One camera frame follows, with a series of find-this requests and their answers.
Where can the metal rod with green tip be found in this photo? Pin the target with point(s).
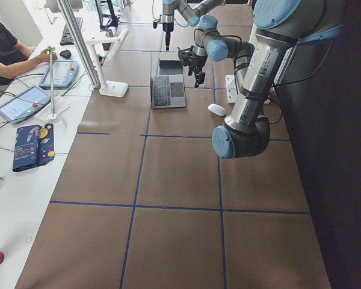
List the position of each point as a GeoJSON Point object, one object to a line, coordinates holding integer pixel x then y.
{"type": "Point", "coordinates": [53, 115]}

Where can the black mouse pad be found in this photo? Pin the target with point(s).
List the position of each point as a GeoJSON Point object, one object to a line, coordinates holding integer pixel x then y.
{"type": "Point", "coordinates": [170, 67]}

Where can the upper teach pendant tablet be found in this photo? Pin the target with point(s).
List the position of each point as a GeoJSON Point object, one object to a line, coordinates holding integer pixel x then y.
{"type": "Point", "coordinates": [64, 73]}

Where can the blue space pattern pouch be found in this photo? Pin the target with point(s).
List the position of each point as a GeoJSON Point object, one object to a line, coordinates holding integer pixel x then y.
{"type": "Point", "coordinates": [34, 147]}

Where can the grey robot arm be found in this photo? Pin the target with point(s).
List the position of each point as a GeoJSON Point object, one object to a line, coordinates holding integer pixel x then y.
{"type": "Point", "coordinates": [191, 15]}
{"type": "Point", "coordinates": [280, 26]}

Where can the lower teach pendant tablet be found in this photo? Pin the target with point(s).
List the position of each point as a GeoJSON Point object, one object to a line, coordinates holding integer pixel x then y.
{"type": "Point", "coordinates": [25, 104]}

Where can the aluminium frame post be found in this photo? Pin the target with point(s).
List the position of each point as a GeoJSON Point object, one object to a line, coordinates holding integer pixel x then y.
{"type": "Point", "coordinates": [66, 10]}

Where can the grey laptop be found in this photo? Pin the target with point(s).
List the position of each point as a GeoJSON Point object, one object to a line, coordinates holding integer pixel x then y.
{"type": "Point", "coordinates": [167, 91]}

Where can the white desk lamp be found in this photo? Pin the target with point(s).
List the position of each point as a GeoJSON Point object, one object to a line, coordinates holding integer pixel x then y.
{"type": "Point", "coordinates": [109, 87]}

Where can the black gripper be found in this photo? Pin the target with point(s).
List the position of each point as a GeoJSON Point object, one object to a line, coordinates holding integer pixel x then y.
{"type": "Point", "coordinates": [194, 61]}
{"type": "Point", "coordinates": [167, 27]}

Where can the black desk mouse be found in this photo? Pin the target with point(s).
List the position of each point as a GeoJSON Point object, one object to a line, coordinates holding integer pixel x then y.
{"type": "Point", "coordinates": [66, 54]}

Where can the person in black shirt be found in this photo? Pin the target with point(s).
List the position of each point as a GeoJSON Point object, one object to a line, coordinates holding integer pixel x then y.
{"type": "Point", "coordinates": [15, 57]}

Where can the teach pendant tablet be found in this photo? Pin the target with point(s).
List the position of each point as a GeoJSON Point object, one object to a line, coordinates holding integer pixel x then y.
{"type": "Point", "coordinates": [64, 73]}
{"type": "Point", "coordinates": [25, 104]}

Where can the white computer mouse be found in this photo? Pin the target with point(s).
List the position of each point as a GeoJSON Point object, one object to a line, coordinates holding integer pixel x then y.
{"type": "Point", "coordinates": [217, 109]}

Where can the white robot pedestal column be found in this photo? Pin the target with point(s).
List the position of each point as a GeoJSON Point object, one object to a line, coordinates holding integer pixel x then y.
{"type": "Point", "coordinates": [231, 88]}

